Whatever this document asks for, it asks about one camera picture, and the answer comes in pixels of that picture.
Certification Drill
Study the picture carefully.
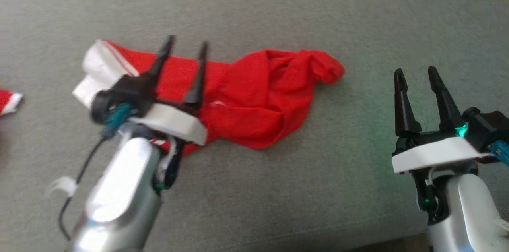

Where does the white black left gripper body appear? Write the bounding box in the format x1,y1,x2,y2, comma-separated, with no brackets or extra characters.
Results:
115,79,208,146

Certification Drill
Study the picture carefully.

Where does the red garment with white trim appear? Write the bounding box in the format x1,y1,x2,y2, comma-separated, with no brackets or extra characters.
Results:
73,39,346,156
0,88,24,116

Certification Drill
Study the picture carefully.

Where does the white cable tag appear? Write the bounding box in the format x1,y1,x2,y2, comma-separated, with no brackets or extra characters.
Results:
47,176,77,198

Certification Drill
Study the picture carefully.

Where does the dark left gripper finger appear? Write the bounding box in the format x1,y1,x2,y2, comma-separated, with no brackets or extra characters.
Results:
141,35,176,103
182,41,209,116

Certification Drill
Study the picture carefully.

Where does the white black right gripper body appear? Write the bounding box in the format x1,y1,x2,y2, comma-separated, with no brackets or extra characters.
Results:
391,125,492,174

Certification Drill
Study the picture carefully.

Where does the black cable with teal plug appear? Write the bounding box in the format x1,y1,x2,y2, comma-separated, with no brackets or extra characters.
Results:
59,103,132,241
490,140,509,166

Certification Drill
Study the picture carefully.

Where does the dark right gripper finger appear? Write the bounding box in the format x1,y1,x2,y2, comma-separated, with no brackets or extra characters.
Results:
427,66,466,133
394,68,422,138

